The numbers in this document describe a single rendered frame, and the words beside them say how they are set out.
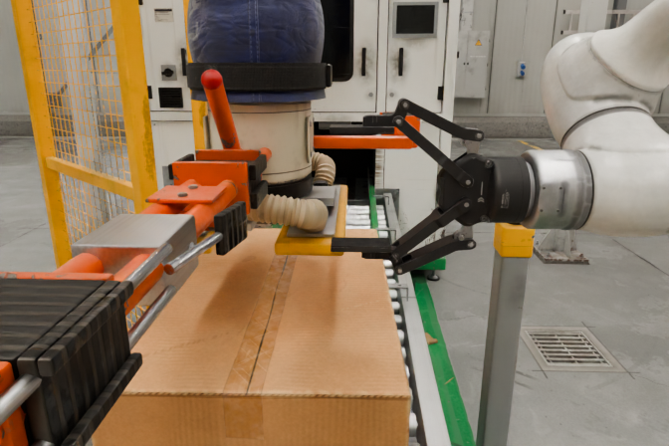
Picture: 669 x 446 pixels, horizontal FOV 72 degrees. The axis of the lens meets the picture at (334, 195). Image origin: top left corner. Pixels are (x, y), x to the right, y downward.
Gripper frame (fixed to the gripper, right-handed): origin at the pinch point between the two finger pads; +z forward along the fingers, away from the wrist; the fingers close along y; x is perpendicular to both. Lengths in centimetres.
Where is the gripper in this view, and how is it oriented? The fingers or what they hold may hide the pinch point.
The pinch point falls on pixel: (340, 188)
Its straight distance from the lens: 53.3
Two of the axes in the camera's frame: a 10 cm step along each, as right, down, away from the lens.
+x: 0.4, -2.5, 9.7
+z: -10.0, 0.0, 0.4
